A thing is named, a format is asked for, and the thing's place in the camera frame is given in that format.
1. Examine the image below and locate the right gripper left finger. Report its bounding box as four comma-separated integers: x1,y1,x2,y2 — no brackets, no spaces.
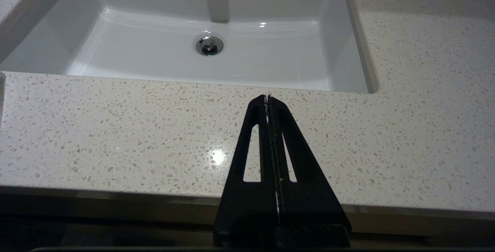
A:
213,94,280,247

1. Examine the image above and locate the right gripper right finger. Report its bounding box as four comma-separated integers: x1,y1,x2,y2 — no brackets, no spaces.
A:
268,94,352,247

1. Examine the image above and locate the chrome drain stopper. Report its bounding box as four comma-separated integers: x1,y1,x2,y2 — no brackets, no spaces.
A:
195,35,225,57

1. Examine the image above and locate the white sink basin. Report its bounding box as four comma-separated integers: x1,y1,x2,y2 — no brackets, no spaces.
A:
0,0,381,94

